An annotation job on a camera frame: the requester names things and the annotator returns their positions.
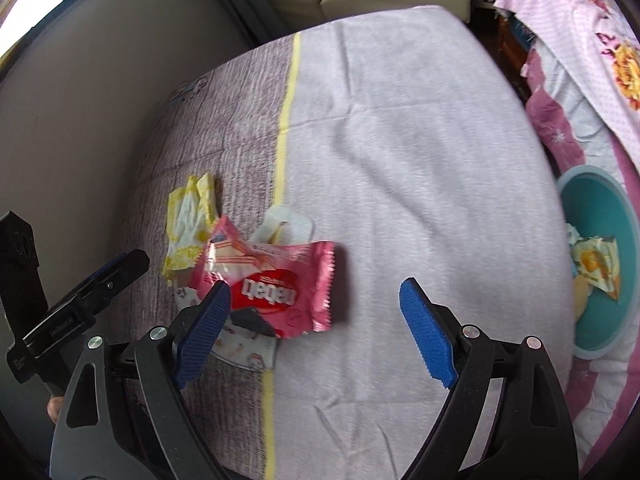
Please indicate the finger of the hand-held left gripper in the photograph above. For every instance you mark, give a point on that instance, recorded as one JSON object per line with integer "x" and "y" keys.
{"x": 125, "y": 272}

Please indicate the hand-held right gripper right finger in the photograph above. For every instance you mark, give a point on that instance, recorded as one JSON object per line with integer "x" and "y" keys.
{"x": 427, "y": 330}

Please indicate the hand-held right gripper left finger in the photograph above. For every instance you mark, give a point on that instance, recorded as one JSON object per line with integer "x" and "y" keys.
{"x": 205, "y": 325}

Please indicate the pink snack wrapper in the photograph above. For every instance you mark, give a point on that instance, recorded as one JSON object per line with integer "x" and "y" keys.
{"x": 270, "y": 285}

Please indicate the orange and cream snack wrapper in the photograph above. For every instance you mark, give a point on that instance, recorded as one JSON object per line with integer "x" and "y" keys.
{"x": 597, "y": 265}

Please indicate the teal trash bin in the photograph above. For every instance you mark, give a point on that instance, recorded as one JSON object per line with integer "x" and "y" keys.
{"x": 595, "y": 200}

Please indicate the person's left hand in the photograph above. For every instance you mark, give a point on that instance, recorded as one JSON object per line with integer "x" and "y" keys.
{"x": 55, "y": 410}

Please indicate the white printed wrapper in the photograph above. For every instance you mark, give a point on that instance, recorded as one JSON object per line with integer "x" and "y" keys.
{"x": 245, "y": 352}

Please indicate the yellow crumpled wrapper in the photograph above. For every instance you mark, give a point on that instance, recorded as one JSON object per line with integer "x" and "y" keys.
{"x": 190, "y": 220}

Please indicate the white plastic bag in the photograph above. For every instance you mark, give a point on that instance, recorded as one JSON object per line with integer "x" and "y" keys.
{"x": 285, "y": 220}

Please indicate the pink striped tablecloth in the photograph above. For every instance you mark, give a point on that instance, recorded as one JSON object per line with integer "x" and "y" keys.
{"x": 400, "y": 160}

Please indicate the pink bed sheet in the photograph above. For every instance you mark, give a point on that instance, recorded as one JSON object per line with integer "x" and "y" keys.
{"x": 565, "y": 130}

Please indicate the pink floral quilt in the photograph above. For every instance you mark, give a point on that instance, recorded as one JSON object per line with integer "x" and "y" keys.
{"x": 575, "y": 20}

